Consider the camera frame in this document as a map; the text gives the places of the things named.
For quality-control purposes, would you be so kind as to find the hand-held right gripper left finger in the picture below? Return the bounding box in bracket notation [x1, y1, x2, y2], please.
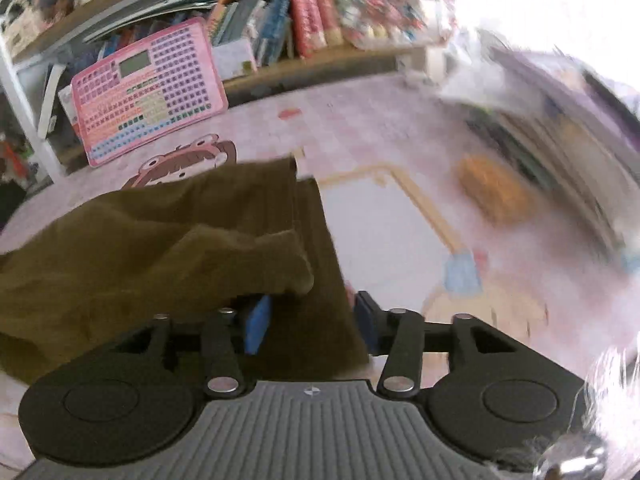
[107, 294, 273, 401]

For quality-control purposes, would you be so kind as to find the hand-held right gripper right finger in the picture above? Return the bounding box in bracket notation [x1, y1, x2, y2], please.
[353, 290, 526, 401]

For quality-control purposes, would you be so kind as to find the olive brown garment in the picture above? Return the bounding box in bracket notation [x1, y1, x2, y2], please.
[0, 156, 373, 386]

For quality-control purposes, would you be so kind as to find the pink printed desk mat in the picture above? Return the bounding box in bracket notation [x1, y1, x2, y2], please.
[0, 72, 640, 471]

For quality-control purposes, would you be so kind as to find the orange snack packet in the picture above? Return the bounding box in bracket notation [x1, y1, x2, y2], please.
[457, 152, 536, 226]

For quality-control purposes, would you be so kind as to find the pink toy learning tablet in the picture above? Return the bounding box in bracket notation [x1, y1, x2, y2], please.
[70, 16, 230, 168]

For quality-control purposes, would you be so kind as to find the white fluffy fur trim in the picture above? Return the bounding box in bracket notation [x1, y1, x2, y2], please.
[492, 345, 640, 480]

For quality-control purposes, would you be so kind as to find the small white printed box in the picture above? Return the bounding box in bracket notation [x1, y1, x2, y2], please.
[212, 37, 258, 81]

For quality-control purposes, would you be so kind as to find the black cloth bag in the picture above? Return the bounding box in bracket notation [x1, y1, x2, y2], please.
[0, 182, 33, 233]

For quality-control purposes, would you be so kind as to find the stack of dark books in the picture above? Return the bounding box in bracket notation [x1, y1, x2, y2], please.
[465, 45, 640, 261]

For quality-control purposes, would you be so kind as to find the thick red dictionary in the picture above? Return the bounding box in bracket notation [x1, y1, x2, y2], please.
[290, 0, 330, 59]

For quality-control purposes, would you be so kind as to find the thick black cover book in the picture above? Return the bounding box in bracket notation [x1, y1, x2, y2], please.
[37, 62, 69, 139]

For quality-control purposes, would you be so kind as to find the slim grey laptop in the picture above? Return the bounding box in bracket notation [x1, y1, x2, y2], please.
[82, 0, 221, 43]

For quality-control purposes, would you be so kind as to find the white quilted bag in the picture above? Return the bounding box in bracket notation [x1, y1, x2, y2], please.
[5, 0, 43, 56]

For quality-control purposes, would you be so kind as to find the white frame wooden bookshelf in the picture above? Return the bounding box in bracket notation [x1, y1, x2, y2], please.
[0, 0, 451, 183]

